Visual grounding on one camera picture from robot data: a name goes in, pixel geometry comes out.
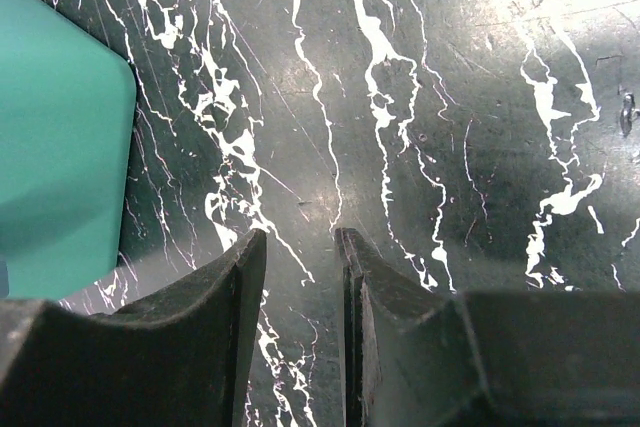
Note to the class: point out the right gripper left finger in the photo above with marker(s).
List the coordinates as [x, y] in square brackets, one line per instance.
[180, 356]

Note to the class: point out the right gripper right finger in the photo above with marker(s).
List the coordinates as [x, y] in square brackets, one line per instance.
[410, 357]

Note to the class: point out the green medicine box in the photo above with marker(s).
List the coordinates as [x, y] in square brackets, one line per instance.
[67, 106]

